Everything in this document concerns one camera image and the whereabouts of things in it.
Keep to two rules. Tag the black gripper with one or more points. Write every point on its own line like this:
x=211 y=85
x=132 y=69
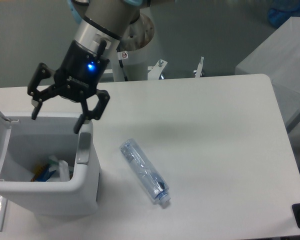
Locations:
x=80 y=72

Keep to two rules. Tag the clear plastic wrapper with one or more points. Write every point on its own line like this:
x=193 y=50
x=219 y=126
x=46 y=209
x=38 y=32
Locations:
x=63 y=173

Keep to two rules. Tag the clear plastic water bottle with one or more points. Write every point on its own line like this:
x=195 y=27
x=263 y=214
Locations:
x=151 y=180

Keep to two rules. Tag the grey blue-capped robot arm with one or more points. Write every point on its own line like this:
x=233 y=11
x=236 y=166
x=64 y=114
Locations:
x=102 y=27

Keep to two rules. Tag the white plastic trash can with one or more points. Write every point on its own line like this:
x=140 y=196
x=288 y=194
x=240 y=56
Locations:
x=25 y=146

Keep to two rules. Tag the blue yellow snack package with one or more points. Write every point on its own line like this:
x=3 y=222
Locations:
x=44 y=173

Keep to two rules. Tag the grey covered side table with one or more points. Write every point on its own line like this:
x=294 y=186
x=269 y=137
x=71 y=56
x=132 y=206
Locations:
x=278 y=57

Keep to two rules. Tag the blue plastic bag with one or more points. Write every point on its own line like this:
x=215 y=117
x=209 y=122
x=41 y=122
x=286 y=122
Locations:
x=281 y=10

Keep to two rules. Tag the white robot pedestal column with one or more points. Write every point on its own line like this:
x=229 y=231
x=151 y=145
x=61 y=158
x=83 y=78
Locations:
x=129 y=60

